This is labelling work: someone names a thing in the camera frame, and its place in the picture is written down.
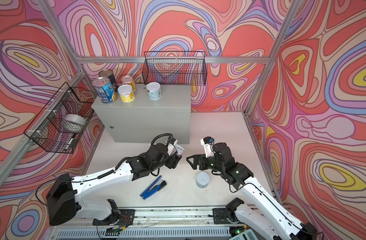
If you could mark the dark blue labelled can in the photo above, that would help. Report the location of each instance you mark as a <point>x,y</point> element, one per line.
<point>109,74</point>

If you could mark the aluminium front rail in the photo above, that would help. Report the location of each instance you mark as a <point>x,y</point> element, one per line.
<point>170,223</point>

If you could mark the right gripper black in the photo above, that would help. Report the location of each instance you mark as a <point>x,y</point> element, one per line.
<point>196,158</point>

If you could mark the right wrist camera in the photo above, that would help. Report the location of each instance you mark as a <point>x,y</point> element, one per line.
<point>208,143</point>

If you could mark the black wire basket back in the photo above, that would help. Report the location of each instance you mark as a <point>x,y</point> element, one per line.
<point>186,68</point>

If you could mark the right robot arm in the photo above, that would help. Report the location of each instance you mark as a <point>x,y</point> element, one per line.
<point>273,222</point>

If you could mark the small gold can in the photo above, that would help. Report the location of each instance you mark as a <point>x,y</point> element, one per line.
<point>128,80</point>

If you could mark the white device corner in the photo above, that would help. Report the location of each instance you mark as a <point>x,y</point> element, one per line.
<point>246,235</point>

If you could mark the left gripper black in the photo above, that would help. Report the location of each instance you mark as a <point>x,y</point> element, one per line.
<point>173,162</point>

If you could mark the blue black stapler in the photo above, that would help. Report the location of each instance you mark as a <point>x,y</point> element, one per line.
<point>153,188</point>

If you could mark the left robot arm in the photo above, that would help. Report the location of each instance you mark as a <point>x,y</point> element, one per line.
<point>67,198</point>

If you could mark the grey metal cabinet box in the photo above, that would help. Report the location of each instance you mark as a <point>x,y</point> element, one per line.
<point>142,119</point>

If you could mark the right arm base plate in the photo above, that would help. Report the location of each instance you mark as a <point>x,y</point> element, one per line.
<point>222,216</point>

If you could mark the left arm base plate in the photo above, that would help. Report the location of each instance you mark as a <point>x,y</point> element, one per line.
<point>124,218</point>

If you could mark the black wire basket left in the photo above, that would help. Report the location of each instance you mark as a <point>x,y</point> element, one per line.
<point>46,131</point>

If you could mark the white lid can back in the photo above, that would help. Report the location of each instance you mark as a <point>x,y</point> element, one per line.
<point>126,93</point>

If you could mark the light blue labelled can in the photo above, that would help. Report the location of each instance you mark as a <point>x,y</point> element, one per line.
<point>105,90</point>

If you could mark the white tape roll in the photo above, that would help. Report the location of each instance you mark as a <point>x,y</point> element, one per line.
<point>72,123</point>

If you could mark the white lid can front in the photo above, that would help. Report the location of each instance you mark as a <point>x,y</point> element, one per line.
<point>154,91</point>

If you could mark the black wire basket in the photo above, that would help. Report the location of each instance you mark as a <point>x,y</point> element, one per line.
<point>46,131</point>
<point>186,68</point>

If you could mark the white lid can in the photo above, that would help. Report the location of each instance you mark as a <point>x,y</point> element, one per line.
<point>154,91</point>
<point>126,93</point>
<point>202,180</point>

